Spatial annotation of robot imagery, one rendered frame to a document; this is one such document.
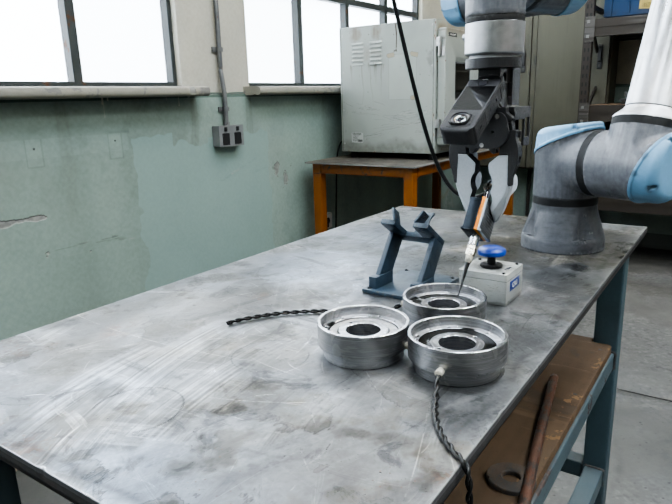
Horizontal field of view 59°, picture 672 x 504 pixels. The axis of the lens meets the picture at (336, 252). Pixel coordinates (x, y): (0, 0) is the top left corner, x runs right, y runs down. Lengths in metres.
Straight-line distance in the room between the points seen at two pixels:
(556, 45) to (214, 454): 4.19
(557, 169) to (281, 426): 0.75
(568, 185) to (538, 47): 3.45
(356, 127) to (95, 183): 1.42
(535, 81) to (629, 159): 3.51
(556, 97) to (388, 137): 1.75
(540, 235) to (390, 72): 2.00
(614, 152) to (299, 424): 0.72
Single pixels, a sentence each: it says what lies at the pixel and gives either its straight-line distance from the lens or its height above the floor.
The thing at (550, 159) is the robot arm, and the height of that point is 0.97.
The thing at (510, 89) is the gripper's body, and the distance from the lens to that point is 0.86.
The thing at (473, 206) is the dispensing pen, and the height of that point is 0.94.
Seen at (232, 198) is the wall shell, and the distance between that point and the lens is 2.74.
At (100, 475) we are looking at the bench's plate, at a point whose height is 0.80.
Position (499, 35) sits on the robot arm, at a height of 1.16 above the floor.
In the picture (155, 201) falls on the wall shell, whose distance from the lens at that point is 2.45.
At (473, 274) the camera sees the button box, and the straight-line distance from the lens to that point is 0.87.
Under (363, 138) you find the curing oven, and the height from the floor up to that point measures 0.88.
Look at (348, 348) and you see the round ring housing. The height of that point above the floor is 0.83.
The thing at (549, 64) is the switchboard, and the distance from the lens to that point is 4.53.
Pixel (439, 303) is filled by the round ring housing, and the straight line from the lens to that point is 0.80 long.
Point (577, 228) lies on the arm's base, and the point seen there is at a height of 0.85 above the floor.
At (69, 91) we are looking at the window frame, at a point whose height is 1.13.
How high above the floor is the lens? 1.09
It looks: 14 degrees down
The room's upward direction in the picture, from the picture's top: 2 degrees counter-clockwise
